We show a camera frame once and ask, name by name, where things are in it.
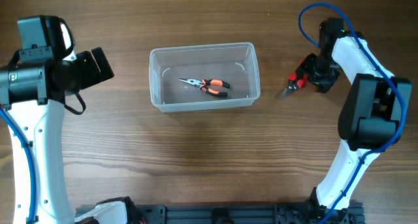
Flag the red handled cutter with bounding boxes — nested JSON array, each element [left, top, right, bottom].
[[278, 58, 308, 99]]

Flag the clear plastic container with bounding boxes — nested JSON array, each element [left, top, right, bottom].
[[149, 42, 261, 112]]

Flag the orange black needle-nose pliers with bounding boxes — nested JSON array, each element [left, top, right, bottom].
[[179, 78, 231, 97]]

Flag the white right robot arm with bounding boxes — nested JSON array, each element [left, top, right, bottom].
[[300, 18, 412, 223]]

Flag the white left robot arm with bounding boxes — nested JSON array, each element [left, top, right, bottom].
[[1, 46, 136, 223]]

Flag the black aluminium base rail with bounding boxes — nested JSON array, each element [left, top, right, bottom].
[[74, 202, 364, 224]]

